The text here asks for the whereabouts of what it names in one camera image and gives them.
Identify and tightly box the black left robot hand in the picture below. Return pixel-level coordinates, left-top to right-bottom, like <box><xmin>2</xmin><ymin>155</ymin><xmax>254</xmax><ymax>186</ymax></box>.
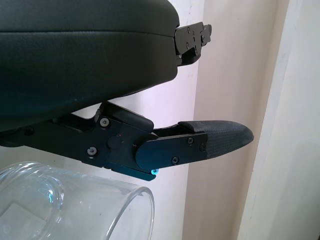
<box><xmin>0</xmin><ymin>0</ymin><xmax>255</xmax><ymax>183</ymax></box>

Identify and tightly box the clear glass cup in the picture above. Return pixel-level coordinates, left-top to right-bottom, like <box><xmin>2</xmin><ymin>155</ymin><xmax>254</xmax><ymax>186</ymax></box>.
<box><xmin>0</xmin><ymin>161</ymin><xmax>156</xmax><ymax>240</ymax></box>

